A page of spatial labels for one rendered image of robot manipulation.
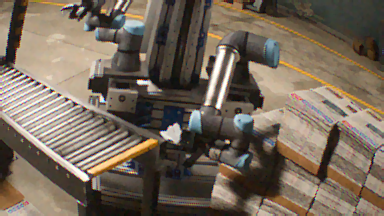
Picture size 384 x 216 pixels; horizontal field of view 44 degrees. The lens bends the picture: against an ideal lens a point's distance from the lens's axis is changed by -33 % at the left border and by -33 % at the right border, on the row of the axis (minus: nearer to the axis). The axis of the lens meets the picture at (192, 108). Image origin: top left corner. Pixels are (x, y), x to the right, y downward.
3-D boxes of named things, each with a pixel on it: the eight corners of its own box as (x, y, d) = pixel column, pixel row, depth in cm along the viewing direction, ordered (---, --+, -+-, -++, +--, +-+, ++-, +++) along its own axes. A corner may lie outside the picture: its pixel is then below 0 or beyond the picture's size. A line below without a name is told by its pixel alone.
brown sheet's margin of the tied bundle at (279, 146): (296, 140, 246) (298, 130, 244) (334, 165, 227) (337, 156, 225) (273, 148, 236) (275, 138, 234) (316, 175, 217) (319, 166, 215)
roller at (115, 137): (132, 140, 243) (131, 127, 242) (68, 172, 204) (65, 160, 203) (121, 138, 246) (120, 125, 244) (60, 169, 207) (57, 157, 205)
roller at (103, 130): (119, 133, 246) (117, 120, 244) (57, 164, 207) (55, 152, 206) (109, 132, 248) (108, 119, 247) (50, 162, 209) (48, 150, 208)
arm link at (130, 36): (134, 52, 286) (140, 25, 281) (110, 48, 289) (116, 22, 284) (145, 46, 297) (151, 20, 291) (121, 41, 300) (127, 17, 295)
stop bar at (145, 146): (159, 146, 233) (159, 140, 233) (93, 179, 198) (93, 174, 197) (151, 142, 235) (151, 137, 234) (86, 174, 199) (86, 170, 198)
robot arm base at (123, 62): (110, 60, 302) (114, 42, 298) (139, 62, 304) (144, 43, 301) (109, 71, 288) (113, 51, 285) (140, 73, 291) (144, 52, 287)
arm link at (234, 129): (223, 116, 229) (217, 146, 233) (254, 124, 227) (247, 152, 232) (227, 108, 236) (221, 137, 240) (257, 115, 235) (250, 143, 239)
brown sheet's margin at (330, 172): (357, 151, 244) (360, 143, 242) (387, 171, 224) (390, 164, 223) (321, 172, 219) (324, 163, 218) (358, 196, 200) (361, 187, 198)
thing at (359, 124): (368, 109, 235) (369, 107, 234) (400, 132, 216) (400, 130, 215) (337, 122, 211) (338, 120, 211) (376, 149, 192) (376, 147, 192)
